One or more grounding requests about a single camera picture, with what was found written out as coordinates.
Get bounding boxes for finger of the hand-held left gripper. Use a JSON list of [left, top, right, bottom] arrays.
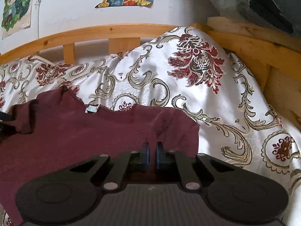
[[0, 111, 14, 123], [0, 122, 17, 139]]

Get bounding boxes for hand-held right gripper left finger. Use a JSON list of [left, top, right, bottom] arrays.
[[68, 142, 150, 192]]

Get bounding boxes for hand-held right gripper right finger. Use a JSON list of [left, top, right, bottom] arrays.
[[155, 142, 237, 192]]

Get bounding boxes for maroon long-sleeve shirt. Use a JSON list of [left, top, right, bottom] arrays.
[[0, 86, 201, 226]]

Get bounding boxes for white floral satin blanket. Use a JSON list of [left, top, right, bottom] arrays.
[[0, 25, 301, 226]]

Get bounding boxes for white wall pipe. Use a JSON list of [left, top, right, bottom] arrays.
[[36, 0, 44, 39]]

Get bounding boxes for blonde character wall poster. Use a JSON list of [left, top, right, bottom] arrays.
[[1, 0, 36, 40]]

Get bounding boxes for wooden bed frame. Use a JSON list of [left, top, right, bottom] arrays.
[[0, 16, 301, 132]]

